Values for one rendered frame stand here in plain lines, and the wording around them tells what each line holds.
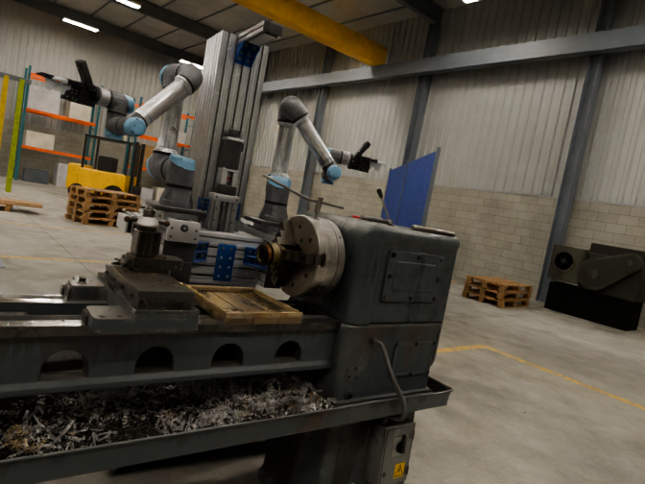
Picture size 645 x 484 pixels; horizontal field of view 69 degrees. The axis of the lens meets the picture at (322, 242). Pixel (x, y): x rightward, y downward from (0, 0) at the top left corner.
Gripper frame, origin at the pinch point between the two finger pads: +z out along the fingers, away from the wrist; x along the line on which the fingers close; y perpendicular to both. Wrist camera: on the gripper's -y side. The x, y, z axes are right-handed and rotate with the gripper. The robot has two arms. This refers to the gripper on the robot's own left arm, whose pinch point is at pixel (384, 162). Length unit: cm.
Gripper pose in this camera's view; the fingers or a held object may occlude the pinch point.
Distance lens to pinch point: 266.8
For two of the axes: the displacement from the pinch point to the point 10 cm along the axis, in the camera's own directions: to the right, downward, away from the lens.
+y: -2.0, 9.6, 2.1
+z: 9.7, 1.6, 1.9
